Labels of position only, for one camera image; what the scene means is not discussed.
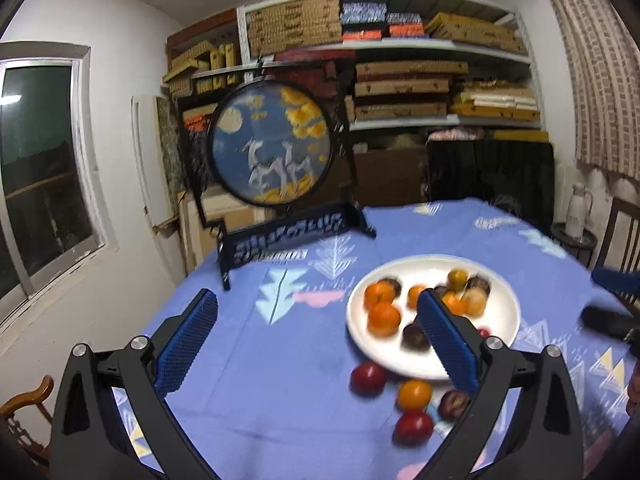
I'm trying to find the dark red tomato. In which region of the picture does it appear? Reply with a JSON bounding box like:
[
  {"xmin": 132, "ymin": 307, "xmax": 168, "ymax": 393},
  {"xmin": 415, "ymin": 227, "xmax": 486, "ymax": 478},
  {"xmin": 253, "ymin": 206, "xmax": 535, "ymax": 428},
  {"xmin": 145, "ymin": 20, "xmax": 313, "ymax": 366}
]
[{"xmin": 349, "ymin": 361, "xmax": 387, "ymax": 398}]

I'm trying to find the yellow-green tomato on plate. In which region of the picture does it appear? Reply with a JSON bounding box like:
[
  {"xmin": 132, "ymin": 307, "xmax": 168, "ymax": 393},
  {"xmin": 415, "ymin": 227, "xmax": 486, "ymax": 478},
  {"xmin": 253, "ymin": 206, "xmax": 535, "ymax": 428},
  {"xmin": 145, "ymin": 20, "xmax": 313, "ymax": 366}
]
[{"xmin": 447, "ymin": 269, "xmax": 469, "ymax": 292}]

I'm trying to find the wooden armchair lower left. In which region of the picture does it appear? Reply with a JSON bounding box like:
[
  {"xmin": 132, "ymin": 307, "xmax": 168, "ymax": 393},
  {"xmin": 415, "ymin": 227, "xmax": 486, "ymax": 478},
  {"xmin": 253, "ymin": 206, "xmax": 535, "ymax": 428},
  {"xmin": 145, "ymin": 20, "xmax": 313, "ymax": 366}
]
[{"xmin": 1, "ymin": 375, "xmax": 54, "ymax": 479}]

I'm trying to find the dark brown water chestnut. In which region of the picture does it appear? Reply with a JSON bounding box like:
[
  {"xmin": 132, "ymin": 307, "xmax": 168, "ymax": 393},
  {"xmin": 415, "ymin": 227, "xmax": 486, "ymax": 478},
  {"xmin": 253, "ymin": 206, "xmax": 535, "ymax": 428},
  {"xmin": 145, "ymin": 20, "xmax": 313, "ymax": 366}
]
[{"xmin": 464, "ymin": 274, "xmax": 491, "ymax": 296}]

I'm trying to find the wooden chair right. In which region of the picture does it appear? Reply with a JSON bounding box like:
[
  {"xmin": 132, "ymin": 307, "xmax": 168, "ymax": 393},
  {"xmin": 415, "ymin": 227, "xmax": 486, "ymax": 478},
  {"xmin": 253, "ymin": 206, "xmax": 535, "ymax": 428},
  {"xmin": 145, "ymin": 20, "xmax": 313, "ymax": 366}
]
[{"xmin": 594, "ymin": 197, "xmax": 639, "ymax": 273}]

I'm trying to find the yellow-orange tomato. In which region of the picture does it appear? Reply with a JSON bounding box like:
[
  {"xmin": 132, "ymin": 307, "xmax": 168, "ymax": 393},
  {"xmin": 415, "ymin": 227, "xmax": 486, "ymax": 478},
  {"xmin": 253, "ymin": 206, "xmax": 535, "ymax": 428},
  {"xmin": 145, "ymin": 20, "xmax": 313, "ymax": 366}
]
[{"xmin": 396, "ymin": 379, "xmax": 433, "ymax": 412}]

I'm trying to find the dark chestnut behind mandarin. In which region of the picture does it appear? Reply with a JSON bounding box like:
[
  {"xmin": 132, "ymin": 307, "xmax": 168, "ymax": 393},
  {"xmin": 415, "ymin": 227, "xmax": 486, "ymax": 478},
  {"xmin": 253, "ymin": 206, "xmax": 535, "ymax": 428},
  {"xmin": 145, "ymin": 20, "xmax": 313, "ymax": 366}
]
[{"xmin": 381, "ymin": 276, "xmax": 402, "ymax": 298}]

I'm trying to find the large orange mandarin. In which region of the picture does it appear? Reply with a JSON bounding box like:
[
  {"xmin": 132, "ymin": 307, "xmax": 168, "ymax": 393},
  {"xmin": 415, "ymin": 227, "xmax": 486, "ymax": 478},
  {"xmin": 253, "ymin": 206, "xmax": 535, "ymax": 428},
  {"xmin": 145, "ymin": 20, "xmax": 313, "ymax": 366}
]
[{"xmin": 367, "ymin": 302, "xmax": 402, "ymax": 338}]

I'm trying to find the white round plate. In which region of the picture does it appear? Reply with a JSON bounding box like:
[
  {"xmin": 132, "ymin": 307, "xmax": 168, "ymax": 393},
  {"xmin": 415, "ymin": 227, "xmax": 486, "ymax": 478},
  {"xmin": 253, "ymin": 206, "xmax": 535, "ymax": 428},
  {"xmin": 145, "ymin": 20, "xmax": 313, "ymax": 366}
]
[{"xmin": 346, "ymin": 255, "xmax": 521, "ymax": 382}]

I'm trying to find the purple water chestnut on table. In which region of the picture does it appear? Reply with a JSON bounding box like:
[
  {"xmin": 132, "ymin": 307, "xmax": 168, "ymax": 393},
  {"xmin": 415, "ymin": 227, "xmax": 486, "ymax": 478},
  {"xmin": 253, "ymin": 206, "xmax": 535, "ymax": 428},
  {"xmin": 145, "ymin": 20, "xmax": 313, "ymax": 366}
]
[{"xmin": 437, "ymin": 389, "xmax": 471, "ymax": 420}]

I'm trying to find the small orange mandarin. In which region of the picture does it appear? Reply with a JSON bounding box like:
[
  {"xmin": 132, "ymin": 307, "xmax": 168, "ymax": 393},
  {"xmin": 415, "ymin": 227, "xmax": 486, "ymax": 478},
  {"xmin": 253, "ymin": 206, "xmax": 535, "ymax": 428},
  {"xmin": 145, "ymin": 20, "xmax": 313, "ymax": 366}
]
[{"xmin": 407, "ymin": 284, "xmax": 426, "ymax": 311}]

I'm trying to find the orange tomato on plate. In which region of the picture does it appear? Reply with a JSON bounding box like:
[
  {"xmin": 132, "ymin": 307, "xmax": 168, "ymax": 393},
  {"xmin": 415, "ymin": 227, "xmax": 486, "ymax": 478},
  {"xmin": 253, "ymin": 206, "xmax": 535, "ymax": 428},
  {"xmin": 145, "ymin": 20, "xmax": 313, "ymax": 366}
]
[{"xmin": 442, "ymin": 290, "xmax": 466, "ymax": 316}]

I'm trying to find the beige patterned curtain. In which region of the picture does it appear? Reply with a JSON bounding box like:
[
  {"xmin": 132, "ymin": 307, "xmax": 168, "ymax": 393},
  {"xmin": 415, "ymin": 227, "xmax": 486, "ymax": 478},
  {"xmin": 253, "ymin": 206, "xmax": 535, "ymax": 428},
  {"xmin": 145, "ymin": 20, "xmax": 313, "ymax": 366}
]
[{"xmin": 551, "ymin": 0, "xmax": 639, "ymax": 180}]

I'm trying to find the pale tan round fruit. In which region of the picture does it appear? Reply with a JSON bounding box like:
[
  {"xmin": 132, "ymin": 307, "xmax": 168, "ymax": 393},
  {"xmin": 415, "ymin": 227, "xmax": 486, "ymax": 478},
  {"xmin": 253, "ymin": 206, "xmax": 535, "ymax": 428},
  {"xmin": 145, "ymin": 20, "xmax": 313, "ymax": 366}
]
[{"xmin": 461, "ymin": 287, "xmax": 488, "ymax": 318}]

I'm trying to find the white storage shelf unit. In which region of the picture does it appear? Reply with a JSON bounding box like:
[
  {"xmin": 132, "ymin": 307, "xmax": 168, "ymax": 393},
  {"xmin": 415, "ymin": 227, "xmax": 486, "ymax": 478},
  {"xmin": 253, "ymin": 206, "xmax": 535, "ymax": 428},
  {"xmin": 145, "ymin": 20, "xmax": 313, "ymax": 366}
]
[{"xmin": 163, "ymin": 0, "xmax": 542, "ymax": 133}]

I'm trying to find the small round side table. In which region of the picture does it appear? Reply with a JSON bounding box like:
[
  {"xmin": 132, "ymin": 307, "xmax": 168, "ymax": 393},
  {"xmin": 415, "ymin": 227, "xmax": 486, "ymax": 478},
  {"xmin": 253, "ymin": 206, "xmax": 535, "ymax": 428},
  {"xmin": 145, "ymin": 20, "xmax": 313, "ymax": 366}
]
[{"xmin": 550, "ymin": 222, "xmax": 598, "ymax": 268}]

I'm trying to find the white thermos jug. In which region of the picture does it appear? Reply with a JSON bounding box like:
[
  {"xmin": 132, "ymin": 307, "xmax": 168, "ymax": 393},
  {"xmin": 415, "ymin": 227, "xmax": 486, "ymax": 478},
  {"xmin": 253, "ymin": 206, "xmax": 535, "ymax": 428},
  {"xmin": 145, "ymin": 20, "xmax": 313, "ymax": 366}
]
[{"xmin": 565, "ymin": 183, "xmax": 593, "ymax": 240}]

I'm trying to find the large dark chestnut on plate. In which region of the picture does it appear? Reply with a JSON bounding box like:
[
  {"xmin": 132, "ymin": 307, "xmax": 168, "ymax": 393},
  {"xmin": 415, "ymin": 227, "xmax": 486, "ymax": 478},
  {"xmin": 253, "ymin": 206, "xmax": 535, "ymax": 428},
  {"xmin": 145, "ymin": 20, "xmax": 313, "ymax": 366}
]
[{"xmin": 401, "ymin": 322, "xmax": 431, "ymax": 352}]

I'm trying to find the round deer embroidery screen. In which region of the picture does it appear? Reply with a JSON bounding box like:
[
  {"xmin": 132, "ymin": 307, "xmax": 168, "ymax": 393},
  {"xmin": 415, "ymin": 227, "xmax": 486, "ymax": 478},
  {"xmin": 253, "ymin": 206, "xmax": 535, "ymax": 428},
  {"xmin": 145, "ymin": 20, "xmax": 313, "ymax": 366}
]
[{"xmin": 176, "ymin": 56, "xmax": 378, "ymax": 292}]

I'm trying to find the black chair back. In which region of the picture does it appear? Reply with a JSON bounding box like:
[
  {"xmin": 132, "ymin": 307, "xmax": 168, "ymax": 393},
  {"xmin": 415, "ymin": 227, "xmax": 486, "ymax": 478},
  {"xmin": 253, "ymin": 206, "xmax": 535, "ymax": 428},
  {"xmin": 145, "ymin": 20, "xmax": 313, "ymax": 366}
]
[{"xmin": 425, "ymin": 140, "xmax": 555, "ymax": 234}]

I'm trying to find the blue patterned tablecloth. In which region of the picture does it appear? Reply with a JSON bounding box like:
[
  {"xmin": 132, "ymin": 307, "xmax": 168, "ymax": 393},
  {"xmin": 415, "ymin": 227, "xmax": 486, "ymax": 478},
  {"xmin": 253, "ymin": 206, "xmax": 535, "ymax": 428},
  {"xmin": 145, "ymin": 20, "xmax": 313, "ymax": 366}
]
[{"xmin": 146, "ymin": 200, "xmax": 634, "ymax": 479}]

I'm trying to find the red tomato near gripper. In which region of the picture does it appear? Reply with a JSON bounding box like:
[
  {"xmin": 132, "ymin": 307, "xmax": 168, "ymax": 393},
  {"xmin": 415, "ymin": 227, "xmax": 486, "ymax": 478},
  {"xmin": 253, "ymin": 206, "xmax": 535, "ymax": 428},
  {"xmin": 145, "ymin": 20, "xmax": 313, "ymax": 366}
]
[{"xmin": 393, "ymin": 411, "xmax": 434, "ymax": 446}]

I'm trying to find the window with grey frame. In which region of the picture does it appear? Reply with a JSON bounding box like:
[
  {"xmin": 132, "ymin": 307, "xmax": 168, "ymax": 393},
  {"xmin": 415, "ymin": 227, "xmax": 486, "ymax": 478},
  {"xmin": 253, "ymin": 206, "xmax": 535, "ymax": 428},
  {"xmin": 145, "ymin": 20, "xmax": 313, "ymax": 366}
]
[{"xmin": 1, "ymin": 41, "xmax": 114, "ymax": 320}]

